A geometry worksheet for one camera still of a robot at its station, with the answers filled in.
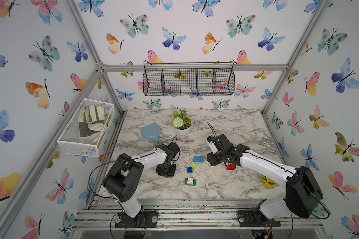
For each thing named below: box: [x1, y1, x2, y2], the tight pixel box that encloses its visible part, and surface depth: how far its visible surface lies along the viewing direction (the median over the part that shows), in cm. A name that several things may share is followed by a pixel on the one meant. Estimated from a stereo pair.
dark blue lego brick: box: [186, 166, 193, 174], surface depth 91 cm
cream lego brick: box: [187, 177, 194, 185], surface depth 85 cm
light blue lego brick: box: [192, 155, 205, 163], surface depth 95 cm
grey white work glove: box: [77, 104, 107, 145], surface depth 76 cm
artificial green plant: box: [170, 104, 192, 130], surface depth 98 cm
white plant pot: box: [175, 124, 192, 138], surface depth 105 cm
